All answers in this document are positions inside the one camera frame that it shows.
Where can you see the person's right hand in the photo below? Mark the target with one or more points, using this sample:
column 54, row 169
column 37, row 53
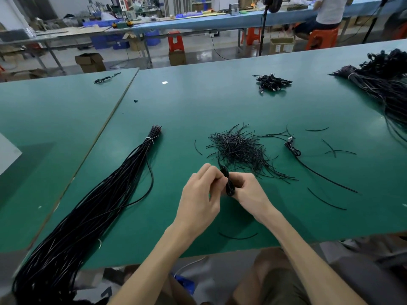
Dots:
column 253, row 197

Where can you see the person's left hand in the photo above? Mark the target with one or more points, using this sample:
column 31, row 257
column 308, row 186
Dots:
column 198, row 203

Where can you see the person's left forearm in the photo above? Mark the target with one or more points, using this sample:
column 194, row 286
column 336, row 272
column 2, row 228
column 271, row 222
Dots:
column 156, row 270

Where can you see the person's right forearm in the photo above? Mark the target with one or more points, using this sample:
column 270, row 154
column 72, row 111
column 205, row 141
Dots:
column 315, row 263

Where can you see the person's brown shorts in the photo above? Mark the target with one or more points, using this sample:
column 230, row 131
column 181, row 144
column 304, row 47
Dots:
column 273, row 286

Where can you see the person's right leg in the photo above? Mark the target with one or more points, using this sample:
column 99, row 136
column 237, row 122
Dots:
column 388, row 276

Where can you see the blue plastic item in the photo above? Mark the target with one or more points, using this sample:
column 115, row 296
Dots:
column 185, row 284

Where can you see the small cardboard box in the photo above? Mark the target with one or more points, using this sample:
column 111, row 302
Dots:
column 177, row 59

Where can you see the orange plastic stool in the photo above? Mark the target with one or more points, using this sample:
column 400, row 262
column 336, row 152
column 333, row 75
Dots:
column 322, row 38
column 252, row 36

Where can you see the red plastic stool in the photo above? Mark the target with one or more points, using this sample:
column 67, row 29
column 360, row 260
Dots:
column 176, row 42

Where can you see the open cardboard box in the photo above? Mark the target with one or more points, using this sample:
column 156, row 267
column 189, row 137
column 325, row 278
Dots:
column 90, row 62

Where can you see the long blue workbench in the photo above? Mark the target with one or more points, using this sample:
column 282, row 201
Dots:
column 216, row 21

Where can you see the black fan on stand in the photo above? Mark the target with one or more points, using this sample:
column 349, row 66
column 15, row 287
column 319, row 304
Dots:
column 273, row 3

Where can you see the large white box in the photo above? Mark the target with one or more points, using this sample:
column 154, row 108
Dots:
column 7, row 154

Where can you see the black tripod stand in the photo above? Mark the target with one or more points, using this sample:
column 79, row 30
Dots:
column 375, row 19

